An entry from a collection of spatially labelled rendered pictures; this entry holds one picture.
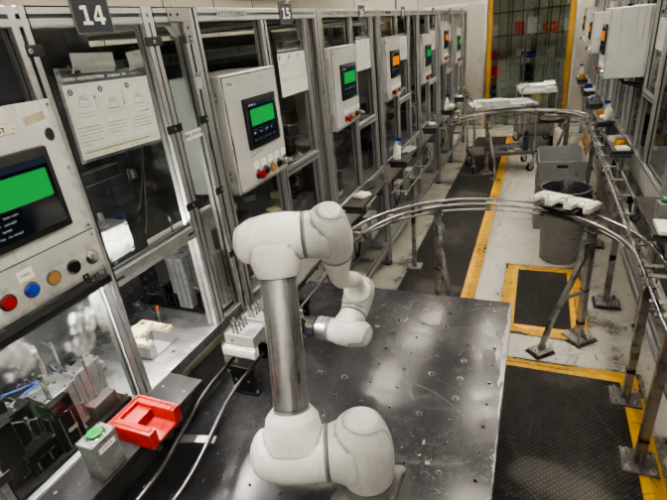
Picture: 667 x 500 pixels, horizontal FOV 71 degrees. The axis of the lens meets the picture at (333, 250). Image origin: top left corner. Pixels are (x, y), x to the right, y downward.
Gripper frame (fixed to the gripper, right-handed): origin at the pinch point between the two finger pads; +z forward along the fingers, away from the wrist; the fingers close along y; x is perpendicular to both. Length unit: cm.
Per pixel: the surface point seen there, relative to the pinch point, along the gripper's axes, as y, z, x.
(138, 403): 6, 11, 58
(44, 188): 74, 14, 60
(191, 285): 11.9, 35.4, 1.9
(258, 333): 1.7, -1.7, 12.0
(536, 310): -90, -97, -175
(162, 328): 7.1, 30.9, 25.6
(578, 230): -61, -122, -254
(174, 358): 0.6, 21.3, 32.4
